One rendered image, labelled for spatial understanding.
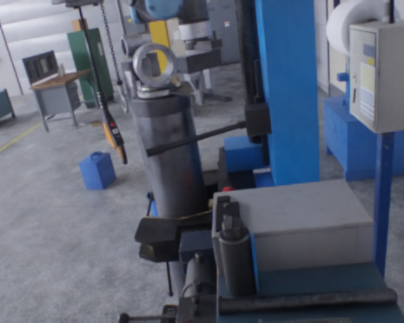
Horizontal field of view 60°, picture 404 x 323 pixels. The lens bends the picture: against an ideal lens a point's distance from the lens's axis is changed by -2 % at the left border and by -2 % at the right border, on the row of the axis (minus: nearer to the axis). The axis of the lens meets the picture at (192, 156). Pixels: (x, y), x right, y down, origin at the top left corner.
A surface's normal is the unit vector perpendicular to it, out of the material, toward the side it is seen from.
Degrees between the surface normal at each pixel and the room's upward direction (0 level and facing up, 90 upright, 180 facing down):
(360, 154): 90
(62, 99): 90
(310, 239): 90
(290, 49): 90
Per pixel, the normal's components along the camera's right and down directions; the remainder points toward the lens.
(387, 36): -0.07, 0.39
